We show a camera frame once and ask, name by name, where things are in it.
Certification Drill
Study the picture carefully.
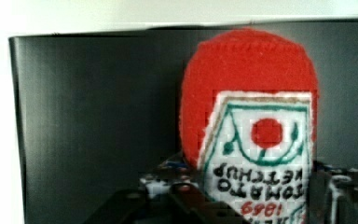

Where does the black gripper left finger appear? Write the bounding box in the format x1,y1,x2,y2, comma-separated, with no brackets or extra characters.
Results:
84,183,249,224

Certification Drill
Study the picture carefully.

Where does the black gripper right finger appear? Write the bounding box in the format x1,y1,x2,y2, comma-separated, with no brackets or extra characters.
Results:
309,169,358,224

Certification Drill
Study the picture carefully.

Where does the red ketchup bottle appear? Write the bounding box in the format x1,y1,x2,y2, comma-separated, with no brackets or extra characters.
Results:
179,29,318,224

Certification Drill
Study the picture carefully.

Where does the silver toaster oven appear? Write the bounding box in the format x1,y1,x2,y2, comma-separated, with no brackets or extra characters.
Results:
9,20,358,224

